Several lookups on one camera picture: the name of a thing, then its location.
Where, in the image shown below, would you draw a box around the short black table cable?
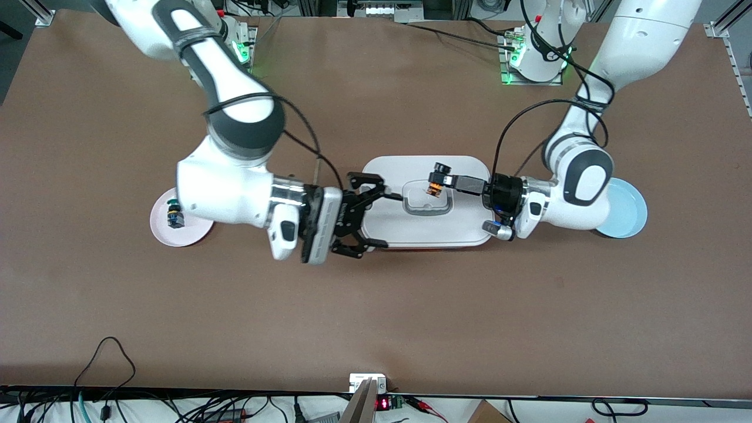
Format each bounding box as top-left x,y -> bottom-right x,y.
467,16 -> 521,39

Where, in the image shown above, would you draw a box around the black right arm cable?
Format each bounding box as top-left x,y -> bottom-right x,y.
203,94 -> 344,192

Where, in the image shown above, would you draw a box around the red clip lead wires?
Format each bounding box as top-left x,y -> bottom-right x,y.
405,397 -> 448,423

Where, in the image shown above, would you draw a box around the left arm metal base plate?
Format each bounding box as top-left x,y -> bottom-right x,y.
498,26 -> 563,87

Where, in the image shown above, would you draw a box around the aluminium table edge profile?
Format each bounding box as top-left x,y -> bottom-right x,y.
21,0 -> 56,27
708,0 -> 752,121

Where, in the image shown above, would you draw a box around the brown cardboard piece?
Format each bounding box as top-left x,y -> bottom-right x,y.
467,399 -> 512,423

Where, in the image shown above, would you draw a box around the light blue round plate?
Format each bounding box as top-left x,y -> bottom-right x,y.
592,178 -> 648,239

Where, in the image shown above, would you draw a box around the white metal bracket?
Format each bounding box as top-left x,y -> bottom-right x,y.
349,374 -> 387,394

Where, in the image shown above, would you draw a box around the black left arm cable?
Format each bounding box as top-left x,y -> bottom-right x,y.
492,0 -> 615,180

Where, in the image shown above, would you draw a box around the black looped thin cable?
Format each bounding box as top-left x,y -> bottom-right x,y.
73,337 -> 137,391

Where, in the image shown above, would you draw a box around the pink round plate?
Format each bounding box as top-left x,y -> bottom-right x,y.
150,188 -> 215,247

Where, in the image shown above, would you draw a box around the grey aluminium post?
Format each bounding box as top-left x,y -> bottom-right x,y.
341,378 -> 378,423

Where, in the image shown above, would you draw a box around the orange push button switch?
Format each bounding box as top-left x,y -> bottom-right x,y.
428,163 -> 452,199

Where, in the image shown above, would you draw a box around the white lidded lunch box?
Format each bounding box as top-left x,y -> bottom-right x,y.
360,156 -> 496,250

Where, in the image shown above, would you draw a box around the aluminium frame structure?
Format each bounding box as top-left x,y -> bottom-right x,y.
297,0 -> 471,24

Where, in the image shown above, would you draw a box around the thin grey cable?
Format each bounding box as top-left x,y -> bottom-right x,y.
256,15 -> 284,46

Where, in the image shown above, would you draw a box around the white lit device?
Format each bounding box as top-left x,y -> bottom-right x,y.
365,3 -> 424,16

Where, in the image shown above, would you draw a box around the long black table cable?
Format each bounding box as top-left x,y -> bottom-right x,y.
404,22 -> 521,48

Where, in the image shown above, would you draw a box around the black flat looped cable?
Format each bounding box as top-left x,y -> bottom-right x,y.
592,398 -> 649,418

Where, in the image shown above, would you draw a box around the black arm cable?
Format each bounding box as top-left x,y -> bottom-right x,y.
203,94 -> 344,192
492,0 -> 615,180

